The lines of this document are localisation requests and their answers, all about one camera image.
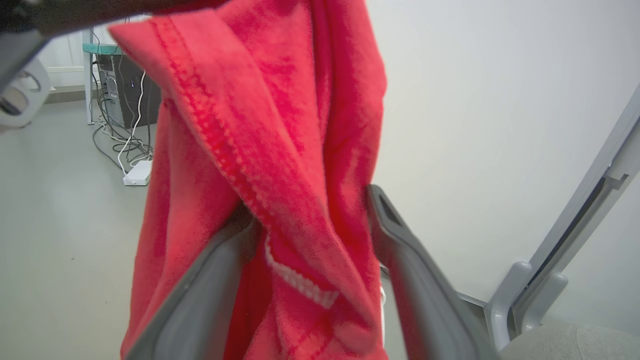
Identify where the black computer tower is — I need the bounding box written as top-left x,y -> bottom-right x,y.
96,54 -> 162,130

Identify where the narrow white partition panel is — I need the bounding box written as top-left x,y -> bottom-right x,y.
542,165 -> 640,336

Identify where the thin white cable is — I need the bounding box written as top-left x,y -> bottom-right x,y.
117,70 -> 148,176

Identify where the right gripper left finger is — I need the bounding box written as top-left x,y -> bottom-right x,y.
125,207 -> 261,360

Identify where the white power strip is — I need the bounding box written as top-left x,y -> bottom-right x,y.
123,160 -> 153,187

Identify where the wide white partition panel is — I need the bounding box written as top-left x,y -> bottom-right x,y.
365,0 -> 640,307

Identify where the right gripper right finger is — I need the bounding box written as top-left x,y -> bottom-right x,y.
367,184 -> 501,360

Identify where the red fleece garment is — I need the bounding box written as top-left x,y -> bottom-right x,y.
107,0 -> 390,360

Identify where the grey partition foot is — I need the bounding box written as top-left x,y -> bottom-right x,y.
515,272 -> 569,335
486,261 -> 533,351

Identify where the teal top desk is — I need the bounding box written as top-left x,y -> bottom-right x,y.
82,30 -> 123,126

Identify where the white rounded plastic object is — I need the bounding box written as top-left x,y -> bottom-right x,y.
0,57 -> 53,128

